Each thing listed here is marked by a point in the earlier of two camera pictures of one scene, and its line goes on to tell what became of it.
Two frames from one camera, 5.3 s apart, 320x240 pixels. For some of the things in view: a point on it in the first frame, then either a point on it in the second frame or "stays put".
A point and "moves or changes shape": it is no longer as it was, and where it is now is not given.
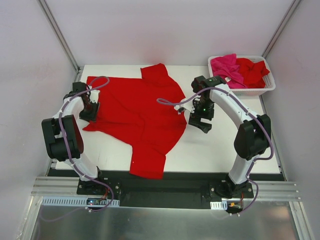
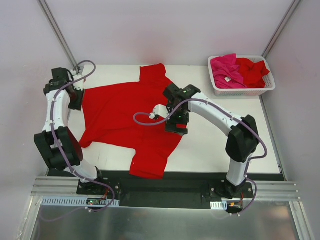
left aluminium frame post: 61,38 stays put
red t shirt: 143,112 moves or changes shape
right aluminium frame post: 293,8 stays put
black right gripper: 200,121 → 176,128
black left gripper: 89,113 → 77,100
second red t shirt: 252,72 stays put
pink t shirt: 227,67 stays put
